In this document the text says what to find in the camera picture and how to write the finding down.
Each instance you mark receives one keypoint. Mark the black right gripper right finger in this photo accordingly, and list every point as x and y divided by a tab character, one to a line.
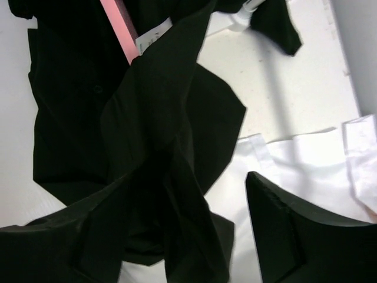
297	241

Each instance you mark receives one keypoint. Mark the white shirt on hanger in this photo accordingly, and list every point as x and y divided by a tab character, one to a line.
333	169

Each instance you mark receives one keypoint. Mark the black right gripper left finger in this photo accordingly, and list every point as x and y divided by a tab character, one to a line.
82	243

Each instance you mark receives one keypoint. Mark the black shirt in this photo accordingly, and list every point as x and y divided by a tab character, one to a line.
164	122

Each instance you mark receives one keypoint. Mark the white metal clothes rack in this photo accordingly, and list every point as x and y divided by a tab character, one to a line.
237	22

